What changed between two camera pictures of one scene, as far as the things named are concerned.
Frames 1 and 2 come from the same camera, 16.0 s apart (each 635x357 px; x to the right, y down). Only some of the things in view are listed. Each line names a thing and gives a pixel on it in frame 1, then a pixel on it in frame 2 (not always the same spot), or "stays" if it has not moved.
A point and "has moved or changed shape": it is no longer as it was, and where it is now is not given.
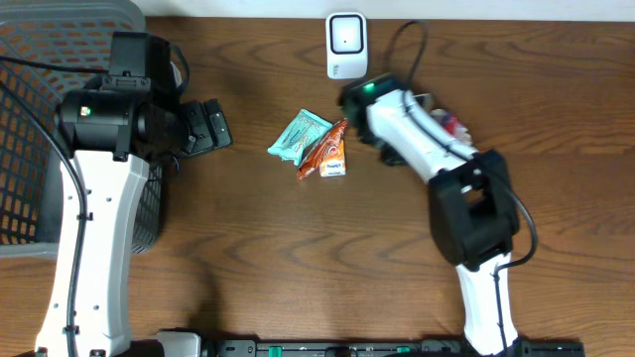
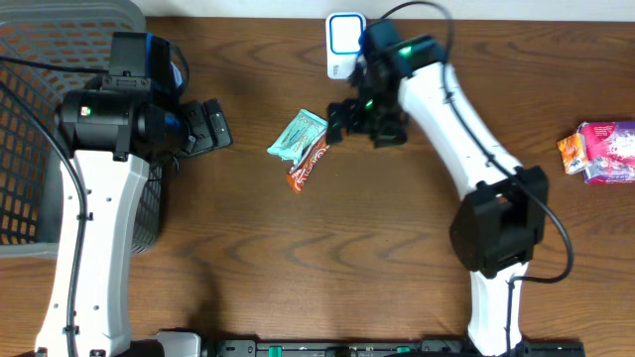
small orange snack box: x=333 y=164 to x=573 y=153
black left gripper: x=207 y=128 stays
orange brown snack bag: x=323 y=147 has moved or changed shape
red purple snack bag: x=452 y=125 has moved or changed shape
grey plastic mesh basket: x=46 y=48 stays
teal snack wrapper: x=304 y=129 stays
